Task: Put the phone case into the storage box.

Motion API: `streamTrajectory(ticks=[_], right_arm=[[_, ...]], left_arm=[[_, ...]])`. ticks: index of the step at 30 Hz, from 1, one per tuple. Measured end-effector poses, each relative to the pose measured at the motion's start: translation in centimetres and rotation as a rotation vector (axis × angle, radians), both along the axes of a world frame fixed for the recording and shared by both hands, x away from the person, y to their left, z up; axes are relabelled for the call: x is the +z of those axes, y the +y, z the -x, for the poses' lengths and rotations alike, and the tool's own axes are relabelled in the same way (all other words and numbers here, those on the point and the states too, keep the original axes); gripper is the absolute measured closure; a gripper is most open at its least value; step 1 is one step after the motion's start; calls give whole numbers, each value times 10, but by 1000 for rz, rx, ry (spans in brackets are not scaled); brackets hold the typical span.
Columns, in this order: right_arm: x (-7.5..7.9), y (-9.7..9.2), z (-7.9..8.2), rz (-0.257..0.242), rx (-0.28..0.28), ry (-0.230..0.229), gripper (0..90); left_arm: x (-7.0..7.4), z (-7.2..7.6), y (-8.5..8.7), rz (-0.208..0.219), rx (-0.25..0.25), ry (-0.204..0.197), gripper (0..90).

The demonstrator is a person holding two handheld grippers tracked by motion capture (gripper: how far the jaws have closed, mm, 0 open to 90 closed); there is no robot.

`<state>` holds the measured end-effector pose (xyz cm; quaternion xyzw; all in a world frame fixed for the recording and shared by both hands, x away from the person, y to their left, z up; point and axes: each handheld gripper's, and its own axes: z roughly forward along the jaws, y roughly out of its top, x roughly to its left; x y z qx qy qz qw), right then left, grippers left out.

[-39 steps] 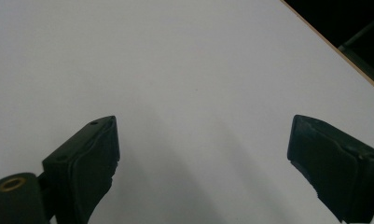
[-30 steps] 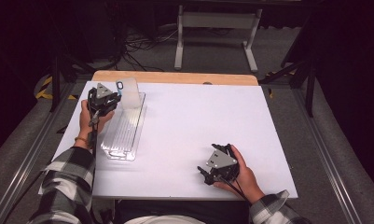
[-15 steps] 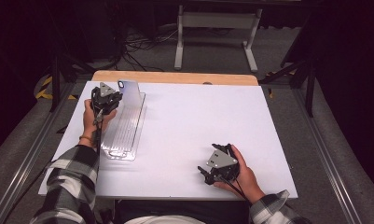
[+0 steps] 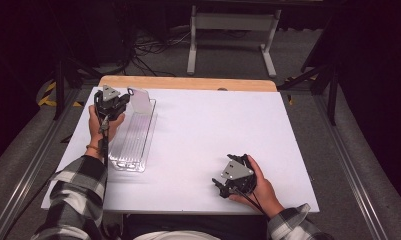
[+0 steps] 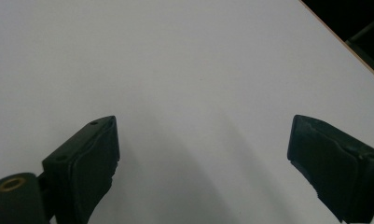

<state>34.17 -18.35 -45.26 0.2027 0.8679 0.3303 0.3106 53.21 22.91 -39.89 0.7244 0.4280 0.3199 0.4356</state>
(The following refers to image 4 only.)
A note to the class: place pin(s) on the person's right hand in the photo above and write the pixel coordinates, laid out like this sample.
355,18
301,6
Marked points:
264,196

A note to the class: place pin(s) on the aluminium floor rail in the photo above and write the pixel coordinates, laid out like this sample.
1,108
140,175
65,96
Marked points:
28,173
351,173

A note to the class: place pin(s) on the yellow black floor tape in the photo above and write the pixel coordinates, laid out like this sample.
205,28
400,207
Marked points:
48,96

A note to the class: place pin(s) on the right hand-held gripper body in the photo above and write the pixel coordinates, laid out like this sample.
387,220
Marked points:
238,173

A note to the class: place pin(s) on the white table board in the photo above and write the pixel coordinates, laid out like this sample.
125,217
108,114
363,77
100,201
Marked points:
204,133

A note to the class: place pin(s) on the person's black trousers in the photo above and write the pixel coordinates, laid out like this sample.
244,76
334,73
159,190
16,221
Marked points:
201,223

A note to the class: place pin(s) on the clear plastic packaging tray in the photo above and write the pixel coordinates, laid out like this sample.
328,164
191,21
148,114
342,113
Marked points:
134,140

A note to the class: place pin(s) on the iridescent white phone case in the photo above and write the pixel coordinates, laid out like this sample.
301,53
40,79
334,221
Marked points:
141,101

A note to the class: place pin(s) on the black tripod stand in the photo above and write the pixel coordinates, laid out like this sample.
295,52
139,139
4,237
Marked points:
59,86

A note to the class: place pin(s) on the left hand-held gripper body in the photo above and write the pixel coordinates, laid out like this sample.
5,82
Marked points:
108,103

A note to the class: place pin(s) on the person's white shirt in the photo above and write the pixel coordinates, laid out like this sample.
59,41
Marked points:
174,235

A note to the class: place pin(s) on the black metal stand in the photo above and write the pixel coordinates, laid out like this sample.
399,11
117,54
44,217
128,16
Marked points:
333,93

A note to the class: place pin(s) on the person's left hand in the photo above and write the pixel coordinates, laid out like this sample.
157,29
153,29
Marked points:
98,133

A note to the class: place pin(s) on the wooden table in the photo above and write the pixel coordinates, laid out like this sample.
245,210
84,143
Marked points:
188,82

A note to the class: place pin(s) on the grey metal stand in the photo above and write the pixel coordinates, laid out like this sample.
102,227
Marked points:
233,21

